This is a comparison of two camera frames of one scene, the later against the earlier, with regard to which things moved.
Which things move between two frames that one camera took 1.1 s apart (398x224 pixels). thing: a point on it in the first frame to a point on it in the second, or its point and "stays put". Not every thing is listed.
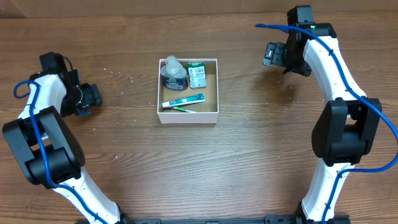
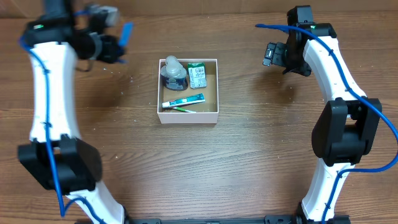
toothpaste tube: x=183 y=101 stays put
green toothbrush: x=183 y=109 stays put
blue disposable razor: x=83 y=112 to x=125 y=34
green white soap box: x=197 y=75 stays put
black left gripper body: x=81 y=96 to x=104 y=53
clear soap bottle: x=174 y=74 stays put
